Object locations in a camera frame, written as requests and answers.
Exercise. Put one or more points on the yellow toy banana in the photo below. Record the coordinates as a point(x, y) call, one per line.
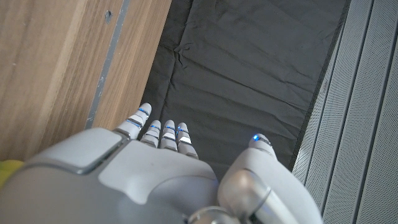
point(9, 171)

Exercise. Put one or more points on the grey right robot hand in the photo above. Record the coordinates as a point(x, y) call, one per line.
point(140, 180)

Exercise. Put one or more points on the black cloth backdrop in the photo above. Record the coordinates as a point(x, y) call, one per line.
point(242, 77)

